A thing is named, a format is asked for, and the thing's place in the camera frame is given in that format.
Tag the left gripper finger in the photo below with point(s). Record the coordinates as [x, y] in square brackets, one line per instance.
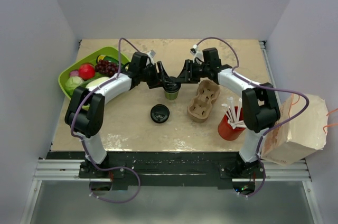
[165, 78]
[169, 85]

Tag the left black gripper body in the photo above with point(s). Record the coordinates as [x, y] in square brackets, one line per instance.
[150, 75]

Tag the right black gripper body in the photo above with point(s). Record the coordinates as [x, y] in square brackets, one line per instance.
[199, 72]

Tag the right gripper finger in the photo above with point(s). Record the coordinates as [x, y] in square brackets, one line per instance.
[184, 78]
[184, 69]

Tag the black plastic cup lid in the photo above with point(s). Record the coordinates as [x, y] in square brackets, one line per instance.
[176, 86]

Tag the green paper coffee cup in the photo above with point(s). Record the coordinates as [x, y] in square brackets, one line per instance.
[171, 94]

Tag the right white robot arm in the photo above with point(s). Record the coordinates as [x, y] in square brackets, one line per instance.
[259, 103]

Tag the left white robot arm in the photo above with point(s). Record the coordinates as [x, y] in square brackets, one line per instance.
[85, 113]

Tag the brown pulp cup carrier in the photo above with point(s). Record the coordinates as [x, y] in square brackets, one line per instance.
[201, 105]

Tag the green bottle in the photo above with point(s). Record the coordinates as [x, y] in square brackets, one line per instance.
[106, 58]

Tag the purple grapes bunch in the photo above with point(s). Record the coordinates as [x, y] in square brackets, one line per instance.
[106, 68]

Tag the white daikon radish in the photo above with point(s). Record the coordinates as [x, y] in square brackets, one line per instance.
[97, 82]

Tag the white wrapped straw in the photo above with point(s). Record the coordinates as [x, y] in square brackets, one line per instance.
[233, 115]

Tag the green plastic bin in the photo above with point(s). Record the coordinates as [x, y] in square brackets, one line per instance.
[64, 76]

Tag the red apple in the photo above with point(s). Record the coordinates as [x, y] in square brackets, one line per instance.
[87, 71]

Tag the red cup holder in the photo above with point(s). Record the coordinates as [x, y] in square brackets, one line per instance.
[226, 131]

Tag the red onion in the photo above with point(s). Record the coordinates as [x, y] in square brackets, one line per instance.
[74, 73]

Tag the green cabbage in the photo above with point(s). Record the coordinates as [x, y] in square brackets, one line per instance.
[72, 83]

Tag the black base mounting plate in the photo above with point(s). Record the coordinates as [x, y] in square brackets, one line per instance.
[223, 170]

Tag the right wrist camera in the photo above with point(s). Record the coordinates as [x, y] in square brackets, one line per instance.
[197, 54]

